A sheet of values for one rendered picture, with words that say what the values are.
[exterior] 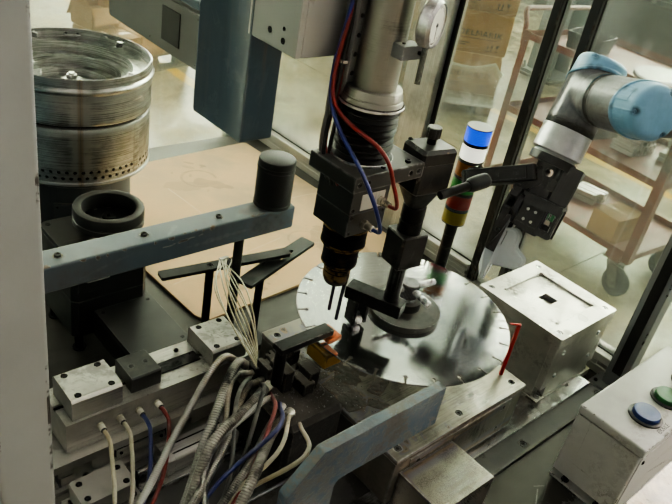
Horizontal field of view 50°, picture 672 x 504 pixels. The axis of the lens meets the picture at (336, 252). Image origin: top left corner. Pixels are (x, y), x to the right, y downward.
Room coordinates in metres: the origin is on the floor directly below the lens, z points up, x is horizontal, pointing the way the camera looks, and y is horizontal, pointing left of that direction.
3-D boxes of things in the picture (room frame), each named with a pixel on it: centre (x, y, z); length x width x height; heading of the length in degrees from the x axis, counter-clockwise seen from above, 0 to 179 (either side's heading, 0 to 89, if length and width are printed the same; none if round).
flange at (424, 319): (0.91, -0.12, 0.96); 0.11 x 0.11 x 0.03
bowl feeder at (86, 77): (1.31, 0.56, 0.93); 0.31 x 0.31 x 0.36
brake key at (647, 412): (0.84, -0.50, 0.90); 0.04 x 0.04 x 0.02
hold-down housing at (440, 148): (0.84, -0.09, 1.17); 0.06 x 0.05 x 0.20; 128
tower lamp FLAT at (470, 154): (1.20, -0.20, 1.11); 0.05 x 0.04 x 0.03; 47
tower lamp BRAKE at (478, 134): (1.20, -0.20, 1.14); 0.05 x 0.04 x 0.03; 47
